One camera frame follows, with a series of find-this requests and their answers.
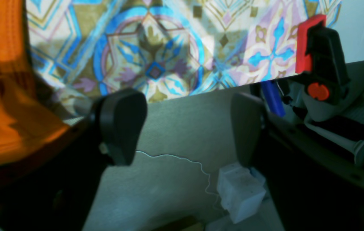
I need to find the patterned blue tablecloth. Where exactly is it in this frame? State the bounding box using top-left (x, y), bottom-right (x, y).
top-left (25, 0), bottom-right (342, 118)

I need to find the red black table clamp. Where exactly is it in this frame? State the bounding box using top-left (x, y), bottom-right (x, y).
top-left (294, 14), bottom-right (351, 122)

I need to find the thin white cable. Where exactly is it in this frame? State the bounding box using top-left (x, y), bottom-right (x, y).
top-left (135, 151), bottom-right (224, 206)

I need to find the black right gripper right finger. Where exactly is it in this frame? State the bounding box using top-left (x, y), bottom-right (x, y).
top-left (231, 93), bottom-right (364, 231)

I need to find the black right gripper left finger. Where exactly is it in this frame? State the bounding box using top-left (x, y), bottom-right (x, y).
top-left (0, 88), bottom-right (147, 231)

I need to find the blue clamp handle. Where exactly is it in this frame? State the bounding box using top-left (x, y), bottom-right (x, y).
top-left (261, 81), bottom-right (286, 117)

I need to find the white perforated box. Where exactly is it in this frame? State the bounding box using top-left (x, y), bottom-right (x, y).
top-left (217, 163), bottom-right (266, 224)

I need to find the orange T-shirt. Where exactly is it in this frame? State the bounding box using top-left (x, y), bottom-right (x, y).
top-left (0, 0), bottom-right (69, 166)

